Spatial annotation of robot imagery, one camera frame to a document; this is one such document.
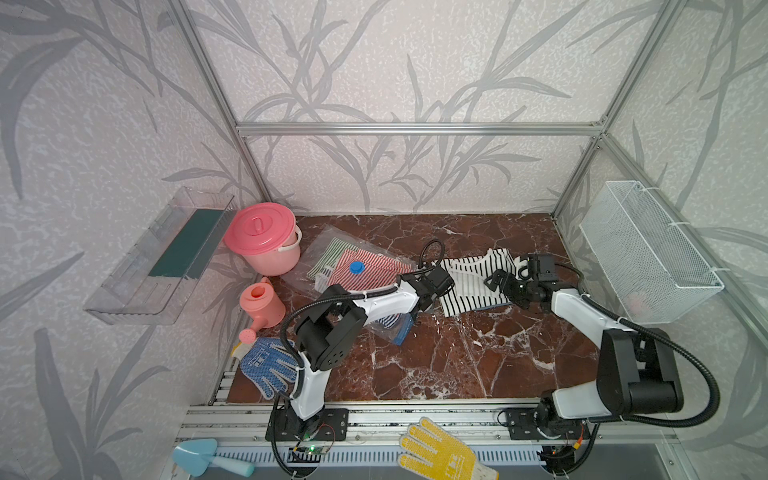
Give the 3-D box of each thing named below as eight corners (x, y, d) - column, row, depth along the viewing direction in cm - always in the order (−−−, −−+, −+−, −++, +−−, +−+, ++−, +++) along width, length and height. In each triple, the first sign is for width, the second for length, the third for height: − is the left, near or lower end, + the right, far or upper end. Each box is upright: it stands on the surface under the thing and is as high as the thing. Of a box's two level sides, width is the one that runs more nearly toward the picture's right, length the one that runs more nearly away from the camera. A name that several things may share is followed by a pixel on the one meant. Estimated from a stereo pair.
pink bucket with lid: (244, 281, 103) (216, 245, 88) (261, 241, 115) (239, 203, 100) (301, 282, 103) (283, 246, 88) (311, 241, 115) (297, 203, 100)
